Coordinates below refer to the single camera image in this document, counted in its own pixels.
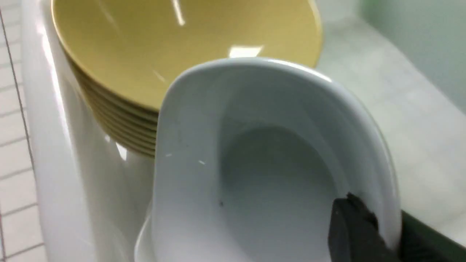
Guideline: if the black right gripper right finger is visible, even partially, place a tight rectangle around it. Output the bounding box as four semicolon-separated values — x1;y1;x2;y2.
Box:
399;211;466;262

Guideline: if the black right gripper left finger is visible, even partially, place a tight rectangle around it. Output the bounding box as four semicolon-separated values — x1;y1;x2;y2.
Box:
328;192;399;262

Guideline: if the white square side dish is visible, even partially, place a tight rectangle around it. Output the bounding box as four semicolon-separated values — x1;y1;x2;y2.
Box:
151;57;402;262

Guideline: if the top stacked tan bowl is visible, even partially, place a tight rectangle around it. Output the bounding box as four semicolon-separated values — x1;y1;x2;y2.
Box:
51;0;323;111

